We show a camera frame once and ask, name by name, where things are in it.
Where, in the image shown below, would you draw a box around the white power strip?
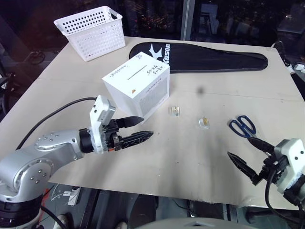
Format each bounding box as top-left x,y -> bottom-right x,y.
67,187 -> 81,206

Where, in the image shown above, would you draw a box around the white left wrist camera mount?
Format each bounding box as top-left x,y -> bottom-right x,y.
89,95 -> 117,154

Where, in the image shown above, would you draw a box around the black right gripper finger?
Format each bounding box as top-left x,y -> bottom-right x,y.
227,151 -> 263,186
247,137 -> 275,156

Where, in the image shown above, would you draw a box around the grey window frame post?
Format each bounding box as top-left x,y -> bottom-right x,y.
180,0 -> 196,41

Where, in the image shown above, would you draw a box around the small clear cube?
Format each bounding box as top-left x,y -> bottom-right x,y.
168,104 -> 181,118
198,116 -> 211,130

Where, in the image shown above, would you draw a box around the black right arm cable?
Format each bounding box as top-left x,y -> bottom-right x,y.
264,164 -> 305,226

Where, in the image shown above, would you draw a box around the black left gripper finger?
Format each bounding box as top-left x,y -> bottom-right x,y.
119,130 -> 154,150
116,115 -> 145,130

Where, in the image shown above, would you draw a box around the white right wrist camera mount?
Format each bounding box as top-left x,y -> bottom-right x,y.
273,138 -> 305,192

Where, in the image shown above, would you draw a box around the black racket bag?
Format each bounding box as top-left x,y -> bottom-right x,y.
128,42 -> 268,74

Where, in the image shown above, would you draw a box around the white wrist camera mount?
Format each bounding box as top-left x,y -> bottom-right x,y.
89,95 -> 117,154
273,138 -> 305,192

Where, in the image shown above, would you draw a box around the white perforated plastic basket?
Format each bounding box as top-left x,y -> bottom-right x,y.
53,6 -> 126,62

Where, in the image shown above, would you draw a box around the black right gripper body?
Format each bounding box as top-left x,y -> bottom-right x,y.
260,154 -> 291,186

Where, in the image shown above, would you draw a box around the blue handled scissors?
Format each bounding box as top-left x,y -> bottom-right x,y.
229,115 -> 257,139

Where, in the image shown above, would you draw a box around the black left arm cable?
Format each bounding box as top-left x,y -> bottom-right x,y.
16,96 -> 98,151

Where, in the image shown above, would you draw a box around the white cardboard box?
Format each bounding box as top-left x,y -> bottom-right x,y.
102,52 -> 171,120

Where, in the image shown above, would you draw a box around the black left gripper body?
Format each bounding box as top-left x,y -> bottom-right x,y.
102,118 -> 123,153

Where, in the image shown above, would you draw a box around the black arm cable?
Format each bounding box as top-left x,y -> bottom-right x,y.
264,164 -> 305,226
16,96 -> 98,151

